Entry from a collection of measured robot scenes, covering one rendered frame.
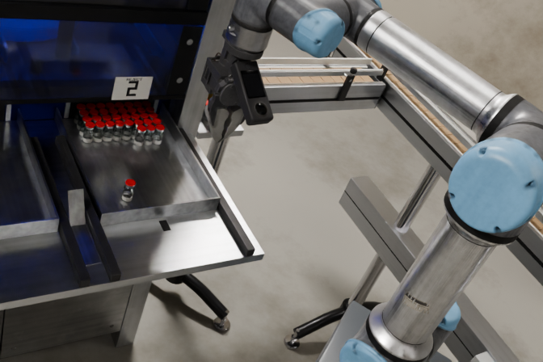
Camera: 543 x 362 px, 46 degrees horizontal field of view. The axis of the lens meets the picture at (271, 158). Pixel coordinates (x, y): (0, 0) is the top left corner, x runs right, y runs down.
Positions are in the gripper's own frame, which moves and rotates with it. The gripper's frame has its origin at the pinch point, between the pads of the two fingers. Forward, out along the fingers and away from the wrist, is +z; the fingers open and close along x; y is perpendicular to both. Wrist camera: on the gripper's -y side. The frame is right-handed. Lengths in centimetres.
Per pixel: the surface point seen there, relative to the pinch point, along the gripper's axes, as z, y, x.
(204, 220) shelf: 21.6, -0.9, -1.9
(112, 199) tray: 21.4, 8.1, 15.2
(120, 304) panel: 86, 28, -4
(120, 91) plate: 8.3, 27.4, 9.5
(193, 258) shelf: 21.6, -10.5, 4.6
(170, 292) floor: 110, 44, -32
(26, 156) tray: 21.4, 23.4, 29.0
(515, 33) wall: 49, 131, -271
